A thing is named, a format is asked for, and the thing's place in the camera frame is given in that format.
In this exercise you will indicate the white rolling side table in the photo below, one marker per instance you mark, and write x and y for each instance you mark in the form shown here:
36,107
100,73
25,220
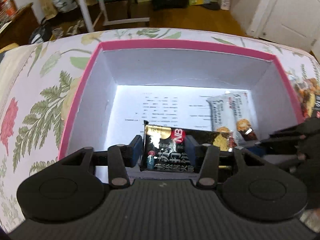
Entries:
90,26

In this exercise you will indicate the grey snack bar packet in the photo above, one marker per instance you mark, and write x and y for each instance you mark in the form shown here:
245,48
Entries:
243,119
223,119

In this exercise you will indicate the wooden nightstand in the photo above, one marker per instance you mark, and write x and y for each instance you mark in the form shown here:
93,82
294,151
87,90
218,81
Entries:
20,29

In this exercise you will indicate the floral bed sheet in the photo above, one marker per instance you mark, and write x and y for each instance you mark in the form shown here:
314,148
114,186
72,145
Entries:
38,83

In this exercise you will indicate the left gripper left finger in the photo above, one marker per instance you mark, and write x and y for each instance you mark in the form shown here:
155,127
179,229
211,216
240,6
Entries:
119,157

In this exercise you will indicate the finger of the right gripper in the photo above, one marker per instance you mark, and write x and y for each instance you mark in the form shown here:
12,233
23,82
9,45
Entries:
277,150
308,127

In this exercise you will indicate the pink cardboard box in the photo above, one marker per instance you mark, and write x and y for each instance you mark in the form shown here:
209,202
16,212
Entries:
168,82

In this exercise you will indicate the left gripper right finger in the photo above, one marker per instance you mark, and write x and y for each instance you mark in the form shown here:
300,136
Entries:
208,157

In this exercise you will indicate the black soda cracker packet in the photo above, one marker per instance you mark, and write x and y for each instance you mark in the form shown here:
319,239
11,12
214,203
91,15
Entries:
175,149

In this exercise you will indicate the mixed nut snack bag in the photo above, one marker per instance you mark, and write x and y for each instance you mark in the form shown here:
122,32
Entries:
307,90

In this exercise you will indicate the white door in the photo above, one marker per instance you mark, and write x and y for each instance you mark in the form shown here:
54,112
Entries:
293,23

